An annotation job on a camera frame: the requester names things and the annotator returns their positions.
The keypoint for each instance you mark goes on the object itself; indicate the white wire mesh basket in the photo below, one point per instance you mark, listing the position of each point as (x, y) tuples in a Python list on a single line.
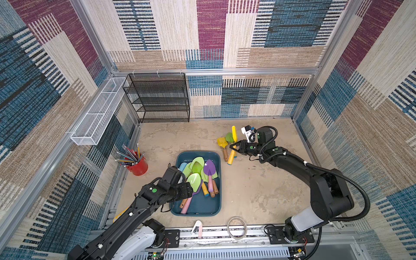
[(94, 123)]

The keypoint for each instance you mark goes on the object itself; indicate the black wire shelf rack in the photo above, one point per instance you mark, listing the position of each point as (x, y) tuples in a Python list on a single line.
[(159, 97)]

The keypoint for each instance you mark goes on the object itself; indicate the purple shovel long pink handle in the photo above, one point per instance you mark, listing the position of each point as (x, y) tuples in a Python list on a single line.
[(188, 202)]

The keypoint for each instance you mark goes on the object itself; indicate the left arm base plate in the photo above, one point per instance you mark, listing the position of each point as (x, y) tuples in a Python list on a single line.
[(167, 239)]

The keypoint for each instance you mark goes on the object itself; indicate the red pencil cup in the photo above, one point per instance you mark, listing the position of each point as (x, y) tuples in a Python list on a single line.
[(139, 168)]

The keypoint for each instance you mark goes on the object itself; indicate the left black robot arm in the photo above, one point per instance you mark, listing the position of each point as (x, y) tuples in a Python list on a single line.
[(170, 187)]

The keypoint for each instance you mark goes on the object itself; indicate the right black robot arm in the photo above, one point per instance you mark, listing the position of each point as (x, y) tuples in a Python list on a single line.
[(330, 196)]

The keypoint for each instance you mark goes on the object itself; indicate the yellow measuring device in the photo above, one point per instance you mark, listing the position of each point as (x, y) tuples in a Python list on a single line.
[(119, 215)]

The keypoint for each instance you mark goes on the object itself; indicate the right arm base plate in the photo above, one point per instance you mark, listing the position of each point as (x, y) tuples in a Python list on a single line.
[(288, 235)]

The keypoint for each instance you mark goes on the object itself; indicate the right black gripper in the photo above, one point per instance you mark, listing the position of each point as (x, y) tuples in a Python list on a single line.
[(244, 147)]

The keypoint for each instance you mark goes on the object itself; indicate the yellow shovel wooden handle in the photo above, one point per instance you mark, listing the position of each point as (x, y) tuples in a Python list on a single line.
[(222, 142)]

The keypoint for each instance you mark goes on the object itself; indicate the green shovel yellow handle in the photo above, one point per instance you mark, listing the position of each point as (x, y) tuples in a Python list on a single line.
[(229, 138)]

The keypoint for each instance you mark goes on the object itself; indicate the pink white small device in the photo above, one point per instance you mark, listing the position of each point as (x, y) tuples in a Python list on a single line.
[(197, 229)]

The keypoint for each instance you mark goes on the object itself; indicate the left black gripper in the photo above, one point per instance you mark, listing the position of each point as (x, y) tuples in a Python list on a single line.
[(186, 190)]

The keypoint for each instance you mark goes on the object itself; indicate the teal plastic storage box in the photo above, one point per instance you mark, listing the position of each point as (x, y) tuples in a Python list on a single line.
[(201, 205)]

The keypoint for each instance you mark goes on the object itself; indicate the light blue shovel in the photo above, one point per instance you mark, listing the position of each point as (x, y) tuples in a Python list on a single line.
[(182, 166)]

